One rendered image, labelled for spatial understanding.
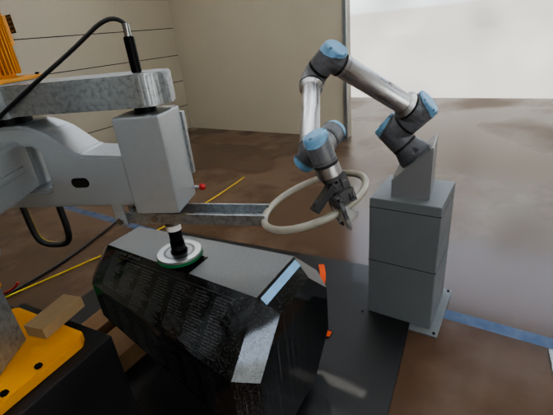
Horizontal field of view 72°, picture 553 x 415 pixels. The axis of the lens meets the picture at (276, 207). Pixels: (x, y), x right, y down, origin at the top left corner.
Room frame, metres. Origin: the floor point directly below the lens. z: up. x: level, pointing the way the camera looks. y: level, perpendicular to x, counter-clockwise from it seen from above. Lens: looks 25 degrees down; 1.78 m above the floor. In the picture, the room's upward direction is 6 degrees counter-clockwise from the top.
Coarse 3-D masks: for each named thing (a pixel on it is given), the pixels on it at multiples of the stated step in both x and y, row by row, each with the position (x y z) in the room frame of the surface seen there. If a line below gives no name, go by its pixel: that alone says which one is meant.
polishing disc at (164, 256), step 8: (184, 240) 1.69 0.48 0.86; (192, 240) 1.68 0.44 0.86; (168, 248) 1.63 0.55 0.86; (192, 248) 1.60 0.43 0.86; (200, 248) 1.60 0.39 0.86; (160, 256) 1.56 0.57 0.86; (168, 256) 1.55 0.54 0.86; (176, 256) 1.54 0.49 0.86; (184, 256) 1.53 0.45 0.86; (192, 256) 1.53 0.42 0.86; (168, 264) 1.49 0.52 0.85; (176, 264) 1.49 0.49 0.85
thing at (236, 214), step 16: (128, 208) 1.69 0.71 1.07; (192, 208) 1.62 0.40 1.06; (208, 208) 1.61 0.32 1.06; (224, 208) 1.59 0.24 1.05; (240, 208) 1.58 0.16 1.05; (256, 208) 1.57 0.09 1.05; (192, 224) 1.51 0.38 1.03; (208, 224) 1.50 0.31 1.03; (224, 224) 1.48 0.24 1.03; (240, 224) 1.47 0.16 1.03; (256, 224) 1.45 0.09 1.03
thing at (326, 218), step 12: (312, 180) 1.68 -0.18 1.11; (288, 192) 1.66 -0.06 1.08; (360, 192) 1.32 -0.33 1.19; (276, 204) 1.60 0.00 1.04; (348, 204) 1.26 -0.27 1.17; (324, 216) 1.24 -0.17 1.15; (336, 216) 1.23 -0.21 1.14; (264, 228) 1.38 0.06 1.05; (276, 228) 1.30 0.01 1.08; (288, 228) 1.26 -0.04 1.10; (300, 228) 1.24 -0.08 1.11; (312, 228) 1.23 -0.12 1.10
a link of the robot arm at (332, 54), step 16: (320, 48) 1.88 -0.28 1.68; (336, 48) 1.84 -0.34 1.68; (320, 64) 1.86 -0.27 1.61; (336, 64) 1.84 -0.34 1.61; (352, 64) 1.87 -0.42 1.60; (352, 80) 1.88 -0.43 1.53; (368, 80) 1.89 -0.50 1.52; (384, 80) 1.93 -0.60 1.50; (384, 96) 1.92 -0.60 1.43; (400, 96) 1.94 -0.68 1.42; (416, 96) 1.97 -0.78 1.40; (400, 112) 1.97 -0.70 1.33; (416, 112) 1.95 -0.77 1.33; (432, 112) 1.94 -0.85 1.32; (416, 128) 1.99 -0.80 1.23
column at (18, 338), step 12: (0, 288) 1.16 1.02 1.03; (0, 300) 1.13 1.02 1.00; (0, 312) 1.11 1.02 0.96; (0, 324) 1.09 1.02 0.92; (12, 324) 1.13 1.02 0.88; (0, 336) 1.06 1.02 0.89; (12, 336) 1.11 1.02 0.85; (24, 336) 1.16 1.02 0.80; (0, 348) 1.04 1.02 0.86; (12, 348) 1.09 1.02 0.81; (0, 360) 1.02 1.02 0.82; (0, 372) 1.00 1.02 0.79
